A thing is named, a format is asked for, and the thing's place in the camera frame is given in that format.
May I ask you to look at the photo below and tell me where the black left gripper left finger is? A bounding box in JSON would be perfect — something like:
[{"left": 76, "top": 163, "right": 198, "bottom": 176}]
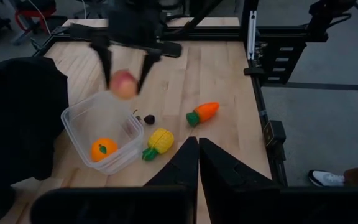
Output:
[{"left": 31, "top": 136, "right": 200, "bottom": 224}]

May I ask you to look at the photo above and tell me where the yellow toy pineapple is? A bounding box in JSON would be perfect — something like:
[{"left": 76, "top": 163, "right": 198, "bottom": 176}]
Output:
[{"left": 141, "top": 128, "right": 175, "bottom": 162}]

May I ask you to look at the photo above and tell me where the red chair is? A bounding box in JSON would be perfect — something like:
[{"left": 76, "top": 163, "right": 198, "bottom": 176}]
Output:
[{"left": 13, "top": 0, "right": 57, "bottom": 35}]

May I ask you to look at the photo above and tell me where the orange toy carrot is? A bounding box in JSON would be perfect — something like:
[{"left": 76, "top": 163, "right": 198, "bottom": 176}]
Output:
[{"left": 185, "top": 101, "right": 220, "bottom": 128}]

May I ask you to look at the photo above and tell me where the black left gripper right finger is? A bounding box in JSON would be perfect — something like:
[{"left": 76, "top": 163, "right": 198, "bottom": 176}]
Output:
[{"left": 199, "top": 138, "right": 358, "bottom": 224}]

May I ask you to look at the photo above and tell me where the black aluminium frame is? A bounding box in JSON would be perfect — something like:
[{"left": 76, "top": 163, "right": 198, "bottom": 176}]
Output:
[{"left": 31, "top": 0, "right": 329, "bottom": 187}]

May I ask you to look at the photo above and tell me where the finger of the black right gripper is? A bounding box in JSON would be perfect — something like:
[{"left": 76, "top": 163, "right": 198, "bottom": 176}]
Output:
[
  {"left": 90, "top": 43, "right": 113, "bottom": 91},
  {"left": 137, "top": 52, "right": 162, "bottom": 94}
]

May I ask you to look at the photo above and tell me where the silver metal bracket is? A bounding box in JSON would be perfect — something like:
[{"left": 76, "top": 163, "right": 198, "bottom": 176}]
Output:
[{"left": 247, "top": 11, "right": 258, "bottom": 60}]

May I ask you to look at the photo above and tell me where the clear plastic tupperware container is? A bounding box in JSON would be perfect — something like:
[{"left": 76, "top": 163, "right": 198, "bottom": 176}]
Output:
[{"left": 60, "top": 90, "right": 145, "bottom": 175}]

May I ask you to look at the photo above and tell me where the white cable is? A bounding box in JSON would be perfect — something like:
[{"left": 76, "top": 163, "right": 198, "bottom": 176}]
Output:
[{"left": 26, "top": 0, "right": 52, "bottom": 35}]

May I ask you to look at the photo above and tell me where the person's shoe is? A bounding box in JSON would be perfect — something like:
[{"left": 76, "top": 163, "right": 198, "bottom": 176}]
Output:
[{"left": 308, "top": 169, "right": 346, "bottom": 187}]

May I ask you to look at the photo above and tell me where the small black camera box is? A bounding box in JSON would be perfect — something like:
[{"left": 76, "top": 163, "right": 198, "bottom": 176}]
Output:
[{"left": 262, "top": 120, "right": 288, "bottom": 147}]

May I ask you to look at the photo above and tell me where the pink toy peach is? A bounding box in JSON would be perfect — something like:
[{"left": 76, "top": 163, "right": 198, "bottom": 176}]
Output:
[{"left": 109, "top": 70, "right": 139, "bottom": 100}]

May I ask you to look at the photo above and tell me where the toy orange with leaf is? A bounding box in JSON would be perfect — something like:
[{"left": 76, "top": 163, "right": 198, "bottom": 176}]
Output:
[{"left": 90, "top": 138, "right": 119, "bottom": 162}]

